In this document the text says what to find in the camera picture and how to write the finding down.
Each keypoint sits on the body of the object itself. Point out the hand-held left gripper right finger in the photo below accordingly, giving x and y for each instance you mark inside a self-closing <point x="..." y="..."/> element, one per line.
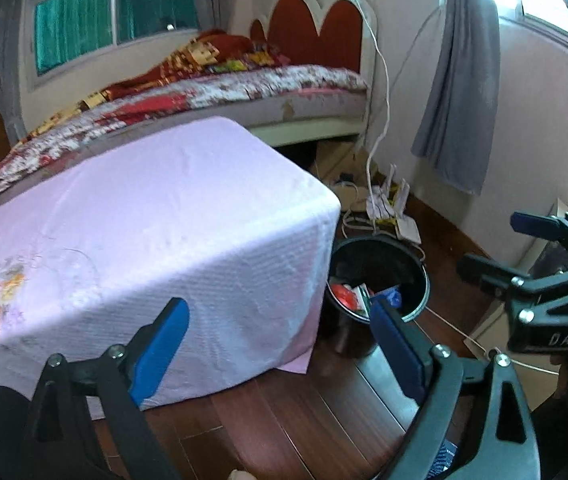
<point x="396" y="347"/>

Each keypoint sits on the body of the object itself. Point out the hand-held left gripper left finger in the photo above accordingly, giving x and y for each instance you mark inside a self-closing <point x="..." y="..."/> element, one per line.
<point x="161" y="345"/>

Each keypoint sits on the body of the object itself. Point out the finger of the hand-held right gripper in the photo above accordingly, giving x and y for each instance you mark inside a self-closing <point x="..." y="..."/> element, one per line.
<point x="531" y="222"/>
<point x="484" y="272"/>

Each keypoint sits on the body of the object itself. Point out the red and white carton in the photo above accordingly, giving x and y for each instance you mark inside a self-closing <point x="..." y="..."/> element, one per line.
<point x="363" y="302"/>

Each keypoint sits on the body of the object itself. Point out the black plastic bin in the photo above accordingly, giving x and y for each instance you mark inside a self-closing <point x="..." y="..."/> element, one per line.
<point x="389" y="260"/>

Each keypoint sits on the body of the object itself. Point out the white router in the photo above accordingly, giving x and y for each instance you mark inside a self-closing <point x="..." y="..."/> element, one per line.
<point x="408" y="230"/>

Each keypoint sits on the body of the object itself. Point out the wide grey curtain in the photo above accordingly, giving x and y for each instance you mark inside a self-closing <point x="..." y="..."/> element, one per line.
<point x="459" y="85"/>

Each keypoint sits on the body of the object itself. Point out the floral bed sheet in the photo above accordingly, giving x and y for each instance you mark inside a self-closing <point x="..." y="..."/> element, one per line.
<point x="264" y="87"/>

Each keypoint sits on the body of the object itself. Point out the red printed blanket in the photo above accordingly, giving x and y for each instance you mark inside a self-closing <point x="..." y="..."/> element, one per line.
<point x="188" y="57"/>

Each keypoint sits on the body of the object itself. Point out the bed with red headboard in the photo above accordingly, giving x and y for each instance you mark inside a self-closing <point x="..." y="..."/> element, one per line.
<point x="314" y="30"/>

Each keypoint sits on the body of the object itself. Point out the large sliding window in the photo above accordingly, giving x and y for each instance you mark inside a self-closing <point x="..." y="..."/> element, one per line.
<point x="73" y="15"/>

